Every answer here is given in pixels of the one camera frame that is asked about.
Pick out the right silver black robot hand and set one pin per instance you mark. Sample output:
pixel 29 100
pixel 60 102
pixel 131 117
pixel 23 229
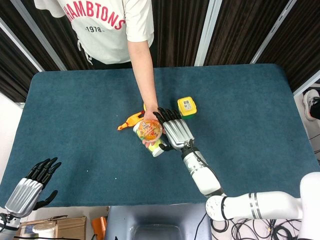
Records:
pixel 176 130

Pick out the person's bare hand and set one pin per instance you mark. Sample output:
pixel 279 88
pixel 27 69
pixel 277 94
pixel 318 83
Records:
pixel 148 117

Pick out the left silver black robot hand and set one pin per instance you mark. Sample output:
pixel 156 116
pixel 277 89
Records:
pixel 25 192

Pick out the orange jelly cup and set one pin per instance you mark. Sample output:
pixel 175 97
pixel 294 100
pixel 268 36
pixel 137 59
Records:
pixel 150 131

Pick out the person's bare forearm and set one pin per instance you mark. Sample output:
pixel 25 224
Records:
pixel 143 72

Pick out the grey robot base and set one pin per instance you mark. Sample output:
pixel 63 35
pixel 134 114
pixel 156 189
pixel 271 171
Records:
pixel 156 222

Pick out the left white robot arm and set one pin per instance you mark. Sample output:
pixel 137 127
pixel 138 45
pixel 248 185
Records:
pixel 7 221

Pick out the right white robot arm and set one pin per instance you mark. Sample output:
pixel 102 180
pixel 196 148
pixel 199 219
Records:
pixel 225 190

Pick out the blue table mat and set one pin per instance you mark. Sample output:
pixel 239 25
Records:
pixel 160 135

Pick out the yellow rubber chicken toy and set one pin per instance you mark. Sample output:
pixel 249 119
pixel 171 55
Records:
pixel 130 122

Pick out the yellow green lidded box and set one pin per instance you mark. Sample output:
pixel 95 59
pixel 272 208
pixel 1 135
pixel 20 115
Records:
pixel 187 107

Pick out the brown cardboard box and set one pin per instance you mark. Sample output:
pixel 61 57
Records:
pixel 53 226

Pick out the orange plastic bag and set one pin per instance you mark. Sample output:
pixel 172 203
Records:
pixel 99 226

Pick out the person in white t-shirt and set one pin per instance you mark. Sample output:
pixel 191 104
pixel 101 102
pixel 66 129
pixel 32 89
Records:
pixel 100 27

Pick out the white sneaker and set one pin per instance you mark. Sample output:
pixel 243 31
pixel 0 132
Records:
pixel 311 103

